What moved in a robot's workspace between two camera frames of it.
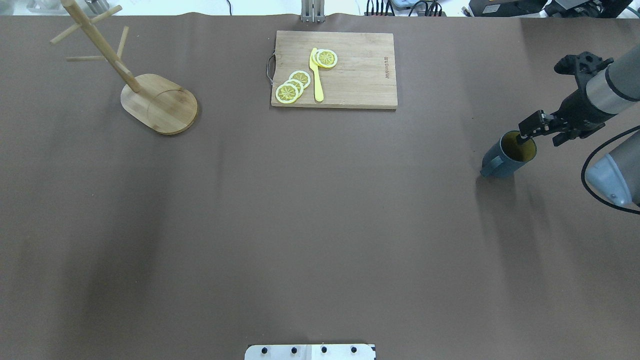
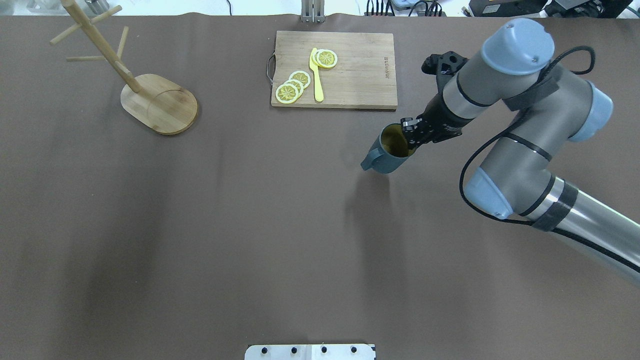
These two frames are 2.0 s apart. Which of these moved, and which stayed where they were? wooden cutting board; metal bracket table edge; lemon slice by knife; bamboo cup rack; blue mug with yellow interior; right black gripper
Moved: right black gripper; blue mug with yellow interior
Stayed: lemon slice by knife; bamboo cup rack; metal bracket table edge; wooden cutting board
